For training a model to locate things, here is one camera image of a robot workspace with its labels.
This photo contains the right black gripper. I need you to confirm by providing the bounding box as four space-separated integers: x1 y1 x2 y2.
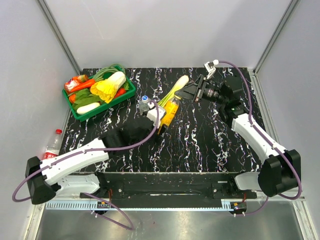
174 74 228 106

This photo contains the orange juice bottle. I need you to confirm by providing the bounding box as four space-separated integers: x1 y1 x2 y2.
160 96 180 128

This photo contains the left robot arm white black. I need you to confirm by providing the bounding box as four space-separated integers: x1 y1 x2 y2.
25 116 161 205

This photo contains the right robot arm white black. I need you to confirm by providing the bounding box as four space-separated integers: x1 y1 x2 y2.
175 75 301 198

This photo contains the clear bottle blue cap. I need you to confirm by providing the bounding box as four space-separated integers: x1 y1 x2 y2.
138 95 154 115

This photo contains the water bottle red cap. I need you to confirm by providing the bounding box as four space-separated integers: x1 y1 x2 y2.
42 129 63 160

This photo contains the black marble mat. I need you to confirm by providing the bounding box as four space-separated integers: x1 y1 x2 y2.
60 67 261 173

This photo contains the toy green onion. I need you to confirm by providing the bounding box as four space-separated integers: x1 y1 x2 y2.
157 75 189 108

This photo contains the small orange carrot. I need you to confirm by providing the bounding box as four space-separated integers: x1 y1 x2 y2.
114 87 127 99

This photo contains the toy napa cabbage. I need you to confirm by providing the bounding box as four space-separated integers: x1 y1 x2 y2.
90 71 126 104

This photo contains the green beans bundle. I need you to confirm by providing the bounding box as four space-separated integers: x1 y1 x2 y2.
90 63 126 82

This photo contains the green plastic basket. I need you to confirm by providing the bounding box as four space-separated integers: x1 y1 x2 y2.
62 77 136 122

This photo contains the white toy radish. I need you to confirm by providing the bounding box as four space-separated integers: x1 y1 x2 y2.
76 102 100 115

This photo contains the green leafy vegetable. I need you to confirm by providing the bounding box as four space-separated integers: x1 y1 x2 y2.
72 88 103 111

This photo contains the long orange carrot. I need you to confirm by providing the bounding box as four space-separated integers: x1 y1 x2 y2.
70 79 96 93

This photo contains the orange tomato piece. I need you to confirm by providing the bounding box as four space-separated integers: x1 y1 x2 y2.
68 94 76 104

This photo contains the red snack packet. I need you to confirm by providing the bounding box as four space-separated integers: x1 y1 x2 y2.
64 74 89 94

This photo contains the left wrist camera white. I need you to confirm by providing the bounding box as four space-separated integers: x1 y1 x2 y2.
146 101 167 128

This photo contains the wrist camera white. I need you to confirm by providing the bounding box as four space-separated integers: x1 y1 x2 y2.
146 101 167 128
203 59 219 80

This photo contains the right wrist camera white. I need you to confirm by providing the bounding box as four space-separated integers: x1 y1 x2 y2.
203 59 219 80

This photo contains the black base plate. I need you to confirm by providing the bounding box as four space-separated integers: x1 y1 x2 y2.
92 172 257 200

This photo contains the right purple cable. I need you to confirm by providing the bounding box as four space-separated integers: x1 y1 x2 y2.
217 59 303 217

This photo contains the purple cable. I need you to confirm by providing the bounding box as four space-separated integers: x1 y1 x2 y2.
12 100 161 231
217 59 303 217

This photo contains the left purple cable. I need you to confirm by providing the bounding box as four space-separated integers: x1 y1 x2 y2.
12 100 161 231

